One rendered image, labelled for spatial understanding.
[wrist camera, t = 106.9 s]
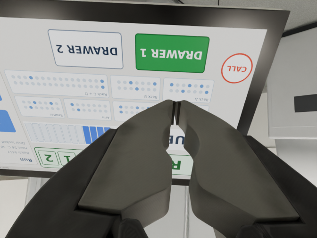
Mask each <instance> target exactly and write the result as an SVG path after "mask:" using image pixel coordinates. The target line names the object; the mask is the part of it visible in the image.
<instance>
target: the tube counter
mask: <svg viewBox="0 0 317 238"><path fill-rule="evenodd" d="M23 123H24V126H25V128H26V131H27V133H28V136H29V138H30V141H31V143H49V144H67V145H90V144H91V143H92V142H94V141H95V140H96V139H97V138H98V137H100V136H101V135H102V134H104V133H105V132H106V131H107V130H108V129H110V128H113V129H117V128H118V126H100V125H82V124H64V123H46V122H28V121H23Z"/></svg>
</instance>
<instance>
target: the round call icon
mask: <svg viewBox="0 0 317 238"><path fill-rule="evenodd" d="M257 56H258V53H256V52H236V51H224V53H223V58H222V62H221V67H220V71H219V76H218V81H217V84H229V85H249V82H250V79H251V75H252V72H253V69H254V66H255V63H256V59H257Z"/></svg>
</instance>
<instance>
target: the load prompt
mask: <svg viewBox="0 0 317 238"><path fill-rule="evenodd" d="M33 148H34V151H35V153H36V156H37V158H38V161H39V163H40V166H41V168H56V169H61V168H62V167H63V166H64V165H65V164H67V163H68V162H69V161H70V160H71V159H73V158H74V157H75V156H77V155H78V154H79V153H80V152H81V151H82V150H83V149H66V148H48V147H33ZM169 155H170V156H171V158H172V175H185V176H191V173H192V166H193V160H192V157H191V156H190V155H179V154H169Z"/></svg>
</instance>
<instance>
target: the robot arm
mask: <svg viewBox="0 0 317 238"><path fill-rule="evenodd" d="M174 117H175V123H176V126H179V128H180V129H181V130H182V131H183V132H184V134H185V136H184V149H185V150H186V151H187V152H188V153H189V155H190V156H191V157H192V160H193V166H192V173H191V178H190V183H189V194H190V201H191V206H192V212H193V213H194V215H195V216H196V217H197V218H198V219H200V220H201V221H203V222H204V223H206V224H208V225H209V226H211V227H213V230H214V233H215V236H216V238H317V187H316V186H315V185H313V184H312V183H311V182H310V181H309V180H307V179H306V178H305V177H304V176H302V175H301V174H300V173H298V172H297V171H296V170H295V169H293V168H292V167H291V166H290V165H288V164H287V163H286V162H284V161H283V160H282V159H280V158H279V157H278V156H277V155H275V154H274V153H273V152H271V151H270V150H269V149H267V148H266V147H265V146H264V145H263V144H261V143H260V142H259V141H257V140H256V139H255V138H253V137H252V136H243V135H242V134H241V133H240V132H239V131H238V130H237V129H235V128H234V127H233V126H231V125H230V124H228V123H227V122H226V121H224V120H222V119H221V118H219V117H217V116H216V115H214V114H212V113H210V112H208V111H206V110H204V109H202V108H200V107H198V106H197V105H195V104H193V103H191V102H189V101H186V100H182V101H176V102H175V101H173V100H170V99H167V100H164V101H162V102H160V103H158V104H156V105H154V106H152V107H150V108H147V109H145V110H143V111H141V112H139V113H137V114H136V115H134V116H132V117H131V118H130V119H128V120H127V121H125V122H124V123H123V124H121V125H120V126H119V127H118V128H117V129H113V128H110V129H108V130H107V131H106V132H105V133H104V134H102V135H101V136H100V137H98V138H97V139H96V140H95V141H94V142H92V143H91V144H90V145H89V146H87V147H86V148H85V149H84V150H82V151H81V152H80V153H79V154H78V155H77V156H75V157H74V158H73V159H71V160H70V161H69V162H68V163H67V164H65V165H64V166H63V167H62V168H61V169H59V170H58V171H57V172H56V173H55V174H54V175H53V176H52V177H51V178H50V179H49V180H48V181H47V182H46V183H45V184H44V185H43V186H42V187H41V188H40V189H39V190H38V192H37V193H36V194H35V195H34V196H33V197H32V199H31V200H30V201H29V203H28V204H27V205H26V206H25V208H24V209H23V211H22V212H21V213H20V215H19V216H18V217H17V219H16V220H15V222H14V224H13V225H12V227H11V228H10V230H9V231H8V233H7V235H6V236H5V238H149V237H148V236H147V234H146V232H145V230H144V228H145V227H147V226H148V225H150V224H152V223H154V222H155V221H157V220H159V219H161V218H163V217H164V216H165V215H166V214H167V213H168V210H169V203H170V194H171V185H172V158H171V156H170V155H169V154H168V153H167V151H166V150H167V149H168V148H169V139H170V128H171V125H174Z"/></svg>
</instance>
